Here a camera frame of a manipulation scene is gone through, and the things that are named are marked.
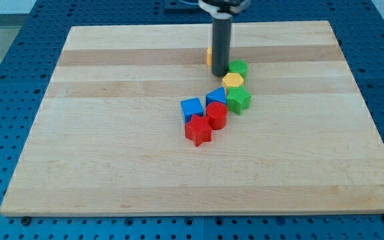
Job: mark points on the white tool mount ring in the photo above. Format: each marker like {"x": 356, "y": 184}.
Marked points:
{"x": 223, "y": 9}

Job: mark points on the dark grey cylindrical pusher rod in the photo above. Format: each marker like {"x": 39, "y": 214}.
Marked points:
{"x": 221, "y": 38}

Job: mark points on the yellow hexagon block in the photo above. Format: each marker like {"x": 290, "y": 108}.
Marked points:
{"x": 232, "y": 80}

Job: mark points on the yellow block behind rod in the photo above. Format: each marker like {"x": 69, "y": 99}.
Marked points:
{"x": 209, "y": 56}

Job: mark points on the green cylinder block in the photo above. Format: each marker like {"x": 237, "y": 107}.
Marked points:
{"x": 240, "y": 67}

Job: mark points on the blue triangle block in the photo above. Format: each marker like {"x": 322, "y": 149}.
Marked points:
{"x": 217, "y": 95}

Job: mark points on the green star block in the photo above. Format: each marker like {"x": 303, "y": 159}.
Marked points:
{"x": 238, "y": 99}

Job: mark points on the red cylinder block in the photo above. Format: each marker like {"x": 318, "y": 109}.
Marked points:
{"x": 217, "y": 114}

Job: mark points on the blue cube block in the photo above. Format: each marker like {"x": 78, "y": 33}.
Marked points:
{"x": 191, "y": 107}

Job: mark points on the red star block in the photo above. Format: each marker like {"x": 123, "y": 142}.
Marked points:
{"x": 198, "y": 130}

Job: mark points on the light wooden board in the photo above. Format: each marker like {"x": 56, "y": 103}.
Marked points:
{"x": 108, "y": 138}

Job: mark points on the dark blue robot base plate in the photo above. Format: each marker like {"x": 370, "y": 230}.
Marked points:
{"x": 175, "y": 6}

